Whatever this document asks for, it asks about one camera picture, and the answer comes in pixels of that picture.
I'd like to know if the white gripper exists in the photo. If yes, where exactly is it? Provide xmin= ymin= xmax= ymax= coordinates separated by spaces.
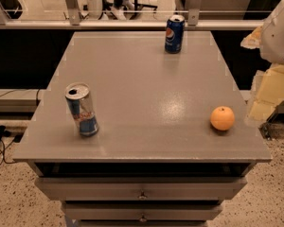
xmin=240 ymin=0 xmax=284 ymax=121

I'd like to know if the orange fruit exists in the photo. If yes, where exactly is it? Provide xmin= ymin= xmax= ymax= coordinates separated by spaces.
xmin=210 ymin=106 xmax=235 ymax=131

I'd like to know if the blue pepsi can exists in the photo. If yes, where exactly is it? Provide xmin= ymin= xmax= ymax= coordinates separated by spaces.
xmin=165 ymin=14 xmax=185 ymax=53

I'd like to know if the silver blue red bull can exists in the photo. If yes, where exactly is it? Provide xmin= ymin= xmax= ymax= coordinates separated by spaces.
xmin=65 ymin=82 xmax=99 ymax=136

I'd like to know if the grey drawer cabinet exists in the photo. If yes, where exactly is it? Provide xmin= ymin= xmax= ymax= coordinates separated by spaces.
xmin=14 ymin=31 xmax=271 ymax=227

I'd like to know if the upper drawer knob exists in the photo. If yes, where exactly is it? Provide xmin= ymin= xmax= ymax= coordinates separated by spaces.
xmin=138 ymin=191 xmax=147 ymax=201

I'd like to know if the drawer knob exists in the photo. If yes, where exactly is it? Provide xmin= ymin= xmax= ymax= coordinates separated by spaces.
xmin=139 ymin=215 xmax=148 ymax=222
xmin=138 ymin=191 xmax=147 ymax=201

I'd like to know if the lower drawer knob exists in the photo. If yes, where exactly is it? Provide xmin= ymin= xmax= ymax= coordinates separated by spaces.
xmin=139 ymin=215 xmax=148 ymax=222

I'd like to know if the lower grey drawer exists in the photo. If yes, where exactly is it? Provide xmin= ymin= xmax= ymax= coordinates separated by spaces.
xmin=62 ymin=201 xmax=222 ymax=221

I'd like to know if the metal rail barrier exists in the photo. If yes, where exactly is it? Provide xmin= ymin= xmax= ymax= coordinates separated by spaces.
xmin=0 ymin=0 xmax=263 ymax=30

